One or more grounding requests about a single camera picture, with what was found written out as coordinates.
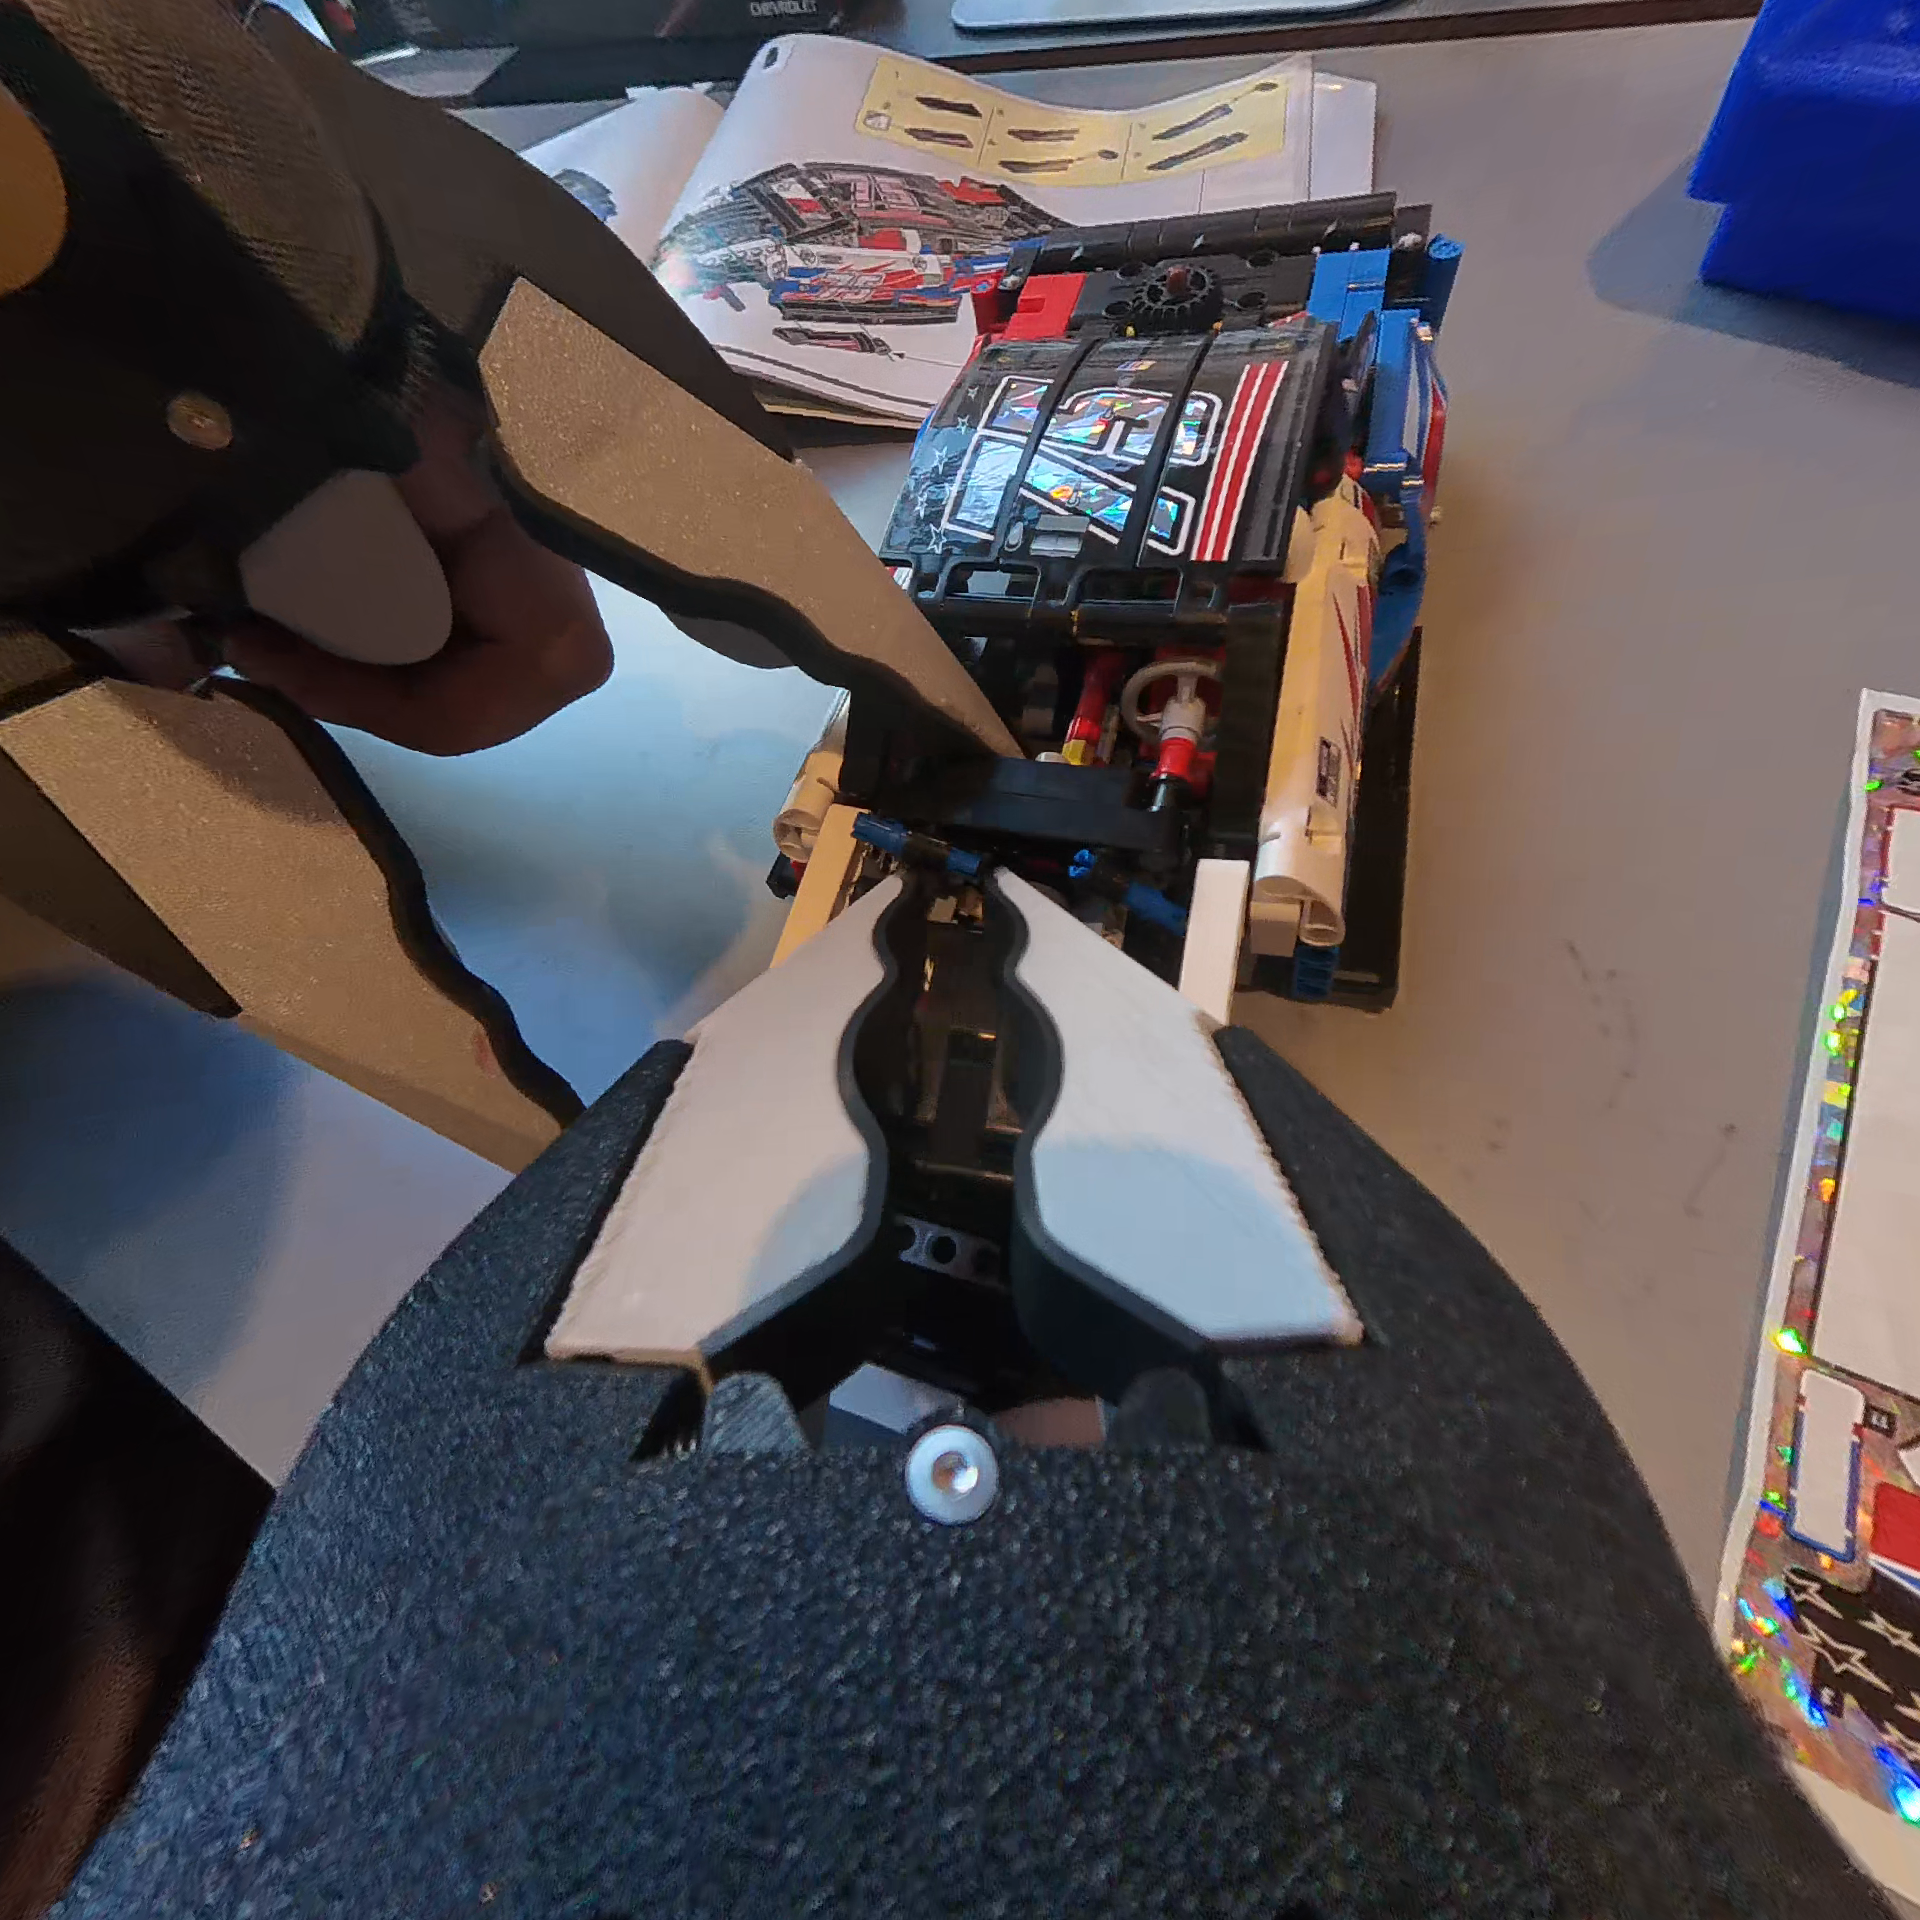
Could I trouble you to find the person's left hand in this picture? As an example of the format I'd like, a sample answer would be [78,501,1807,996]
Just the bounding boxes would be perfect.
[224,404,614,758]

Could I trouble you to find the blue plastic bin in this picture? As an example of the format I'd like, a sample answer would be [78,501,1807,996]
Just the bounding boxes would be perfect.
[1687,0,1920,324]

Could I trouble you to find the black brick hood piece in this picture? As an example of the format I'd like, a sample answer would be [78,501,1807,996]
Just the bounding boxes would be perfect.
[881,901,1040,1203]

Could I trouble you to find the grey desk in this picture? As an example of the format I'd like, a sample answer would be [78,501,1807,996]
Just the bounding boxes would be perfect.
[0,16,1920,1652]

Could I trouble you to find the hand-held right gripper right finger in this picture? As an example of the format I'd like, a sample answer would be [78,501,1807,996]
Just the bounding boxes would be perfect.
[989,872,1366,1356]

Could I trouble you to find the toy brick race car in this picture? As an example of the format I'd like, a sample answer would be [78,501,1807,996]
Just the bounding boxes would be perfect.
[766,191,1469,1320]

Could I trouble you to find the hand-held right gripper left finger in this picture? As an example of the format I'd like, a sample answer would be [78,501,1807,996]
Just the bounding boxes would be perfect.
[539,872,920,1370]

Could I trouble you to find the wooden document stand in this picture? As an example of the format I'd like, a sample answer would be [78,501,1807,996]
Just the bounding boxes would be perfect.
[951,0,1389,32]

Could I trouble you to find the holographic sticker sheet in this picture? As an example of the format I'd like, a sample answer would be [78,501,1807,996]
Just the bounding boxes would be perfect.
[1709,688,1920,1836]

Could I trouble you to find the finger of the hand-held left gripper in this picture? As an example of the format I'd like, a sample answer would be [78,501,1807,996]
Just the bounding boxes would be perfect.
[269,6,1028,763]
[0,668,590,1172]

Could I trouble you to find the instruction booklet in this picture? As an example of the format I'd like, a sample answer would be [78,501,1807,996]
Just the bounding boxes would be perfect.
[517,32,1379,424]

